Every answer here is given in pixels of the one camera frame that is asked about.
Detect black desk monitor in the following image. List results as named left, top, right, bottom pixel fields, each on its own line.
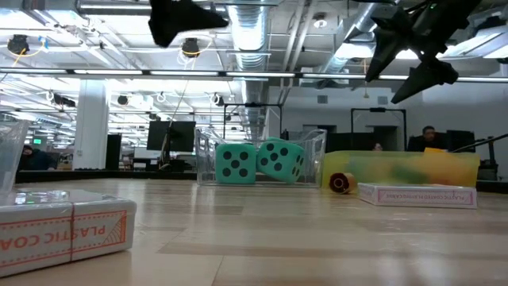
left=146, top=120, right=198, bottom=153
left=446, top=129, right=476, bottom=153

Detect clear rectangular plastic container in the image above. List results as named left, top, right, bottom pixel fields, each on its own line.
left=0, top=118, right=31, bottom=195

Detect black ceiling cable reel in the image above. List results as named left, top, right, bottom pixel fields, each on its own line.
left=6, top=34, right=31, bottom=56
left=181, top=37, right=201, bottom=60

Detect clear wavy plastic bin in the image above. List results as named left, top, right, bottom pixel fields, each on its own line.
left=194, top=126, right=328, bottom=188

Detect silver ceiling duct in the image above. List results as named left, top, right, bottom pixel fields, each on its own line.
left=226, top=0, right=271, bottom=105
left=320, top=0, right=398, bottom=76

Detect purple playing card deck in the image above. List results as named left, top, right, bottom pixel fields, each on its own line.
left=357, top=182, right=479, bottom=210

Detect teal foam dice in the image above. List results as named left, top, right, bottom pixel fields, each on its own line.
left=215, top=142, right=258, bottom=185
left=256, top=137, right=306, bottom=184

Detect brown small cylinder piece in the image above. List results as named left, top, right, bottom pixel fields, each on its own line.
left=329, top=172, right=358, bottom=195

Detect yellow translucent tray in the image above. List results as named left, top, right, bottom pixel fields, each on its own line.
left=321, top=149, right=481, bottom=188

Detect long ceiling light strip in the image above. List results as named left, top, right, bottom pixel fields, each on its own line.
left=0, top=68, right=508, bottom=83

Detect thin black slanted rod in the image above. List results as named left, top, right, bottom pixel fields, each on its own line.
left=452, top=133, right=508, bottom=154

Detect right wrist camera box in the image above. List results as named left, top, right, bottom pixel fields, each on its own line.
left=371, top=3, right=414, bottom=32

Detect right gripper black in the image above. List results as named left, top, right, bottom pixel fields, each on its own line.
left=364, top=0, right=483, bottom=106

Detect white square pillar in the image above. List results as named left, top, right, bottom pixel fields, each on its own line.
left=72, top=78, right=111, bottom=168

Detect orange playing card deck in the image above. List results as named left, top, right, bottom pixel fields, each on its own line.
left=0, top=189, right=138, bottom=278

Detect black background stand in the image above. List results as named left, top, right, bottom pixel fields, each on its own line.
left=478, top=136, right=497, bottom=182

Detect black speaker tower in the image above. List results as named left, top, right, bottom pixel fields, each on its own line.
left=105, top=133, right=123, bottom=169

